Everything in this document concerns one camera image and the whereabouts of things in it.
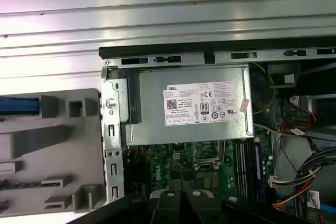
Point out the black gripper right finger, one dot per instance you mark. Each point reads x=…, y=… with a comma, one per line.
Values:
x=202, y=208

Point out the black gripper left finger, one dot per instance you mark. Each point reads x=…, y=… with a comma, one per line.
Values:
x=168, y=208

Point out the perforated metal disk bay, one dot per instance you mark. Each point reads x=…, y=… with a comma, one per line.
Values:
x=323, y=217

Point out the CPU socket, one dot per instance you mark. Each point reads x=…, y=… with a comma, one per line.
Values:
x=207, y=182

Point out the metal socket cover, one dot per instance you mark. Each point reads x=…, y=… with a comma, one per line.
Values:
x=209, y=166

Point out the black case fan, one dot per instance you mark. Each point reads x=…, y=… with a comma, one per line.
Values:
x=136, y=171

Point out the green motherboard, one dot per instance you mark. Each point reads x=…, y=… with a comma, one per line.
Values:
x=155, y=155

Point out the black RAM slot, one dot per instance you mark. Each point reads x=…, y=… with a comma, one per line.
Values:
x=237, y=166
x=250, y=166
x=244, y=166

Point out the RAM stick blue label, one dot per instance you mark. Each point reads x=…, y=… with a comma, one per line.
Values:
x=258, y=171

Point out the black open PC case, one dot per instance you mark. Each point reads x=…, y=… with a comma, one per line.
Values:
x=113, y=129

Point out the grey power supply unit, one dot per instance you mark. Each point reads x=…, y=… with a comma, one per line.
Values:
x=152, y=103

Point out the dark RAM stick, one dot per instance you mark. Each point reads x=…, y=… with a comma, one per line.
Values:
x=18, y=184

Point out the metal drive cage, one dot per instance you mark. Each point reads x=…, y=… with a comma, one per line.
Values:
x=278, y=73

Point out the grey parts rack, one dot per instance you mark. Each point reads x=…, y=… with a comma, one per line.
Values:
x=26, y=140

